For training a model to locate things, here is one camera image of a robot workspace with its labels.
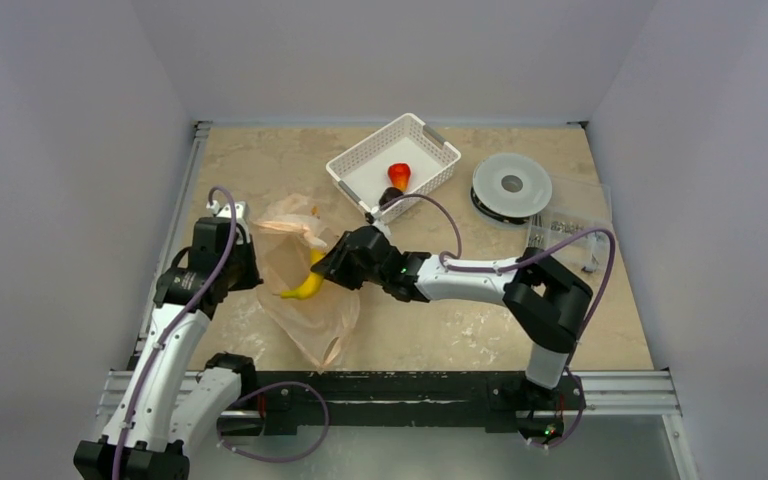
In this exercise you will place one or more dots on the filament spool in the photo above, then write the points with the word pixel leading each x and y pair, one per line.
pixel 510 188

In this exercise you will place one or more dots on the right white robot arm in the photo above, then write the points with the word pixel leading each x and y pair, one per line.
pixel 548 301

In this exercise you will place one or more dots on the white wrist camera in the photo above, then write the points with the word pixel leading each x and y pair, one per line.
pixel 378 222
pixel 238 212

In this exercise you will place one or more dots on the white plastic basket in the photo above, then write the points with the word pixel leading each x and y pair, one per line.
pixel 406 154

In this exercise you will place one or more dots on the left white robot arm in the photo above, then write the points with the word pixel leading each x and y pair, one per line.
pixel 151 434

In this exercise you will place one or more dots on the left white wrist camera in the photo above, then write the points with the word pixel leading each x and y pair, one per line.
pixel 238 212

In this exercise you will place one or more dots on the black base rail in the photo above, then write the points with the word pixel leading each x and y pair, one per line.
pixel 493 401

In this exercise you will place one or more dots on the dark purple fake fruit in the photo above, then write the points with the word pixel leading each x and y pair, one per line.
pixel 389 195

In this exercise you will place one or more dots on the orange plastic bag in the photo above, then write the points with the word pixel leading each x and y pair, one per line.
pixel 290 237

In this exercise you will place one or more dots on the aluminium frame rail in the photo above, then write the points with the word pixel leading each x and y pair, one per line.
pixel 550 303

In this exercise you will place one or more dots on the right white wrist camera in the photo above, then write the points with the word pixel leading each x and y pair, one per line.
pixel 378 222

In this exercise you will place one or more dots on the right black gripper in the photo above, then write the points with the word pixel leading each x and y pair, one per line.
pixel 346 255

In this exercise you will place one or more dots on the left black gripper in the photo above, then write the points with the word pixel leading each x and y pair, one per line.
pixel 248 249

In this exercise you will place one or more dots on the red fake fruit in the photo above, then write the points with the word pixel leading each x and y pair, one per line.
pixel 399 175

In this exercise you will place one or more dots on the clear screw organizer box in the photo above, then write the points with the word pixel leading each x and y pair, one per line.
pixel 575 206

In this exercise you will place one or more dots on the yellow fake banana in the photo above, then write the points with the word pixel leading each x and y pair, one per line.
pixel 312 283

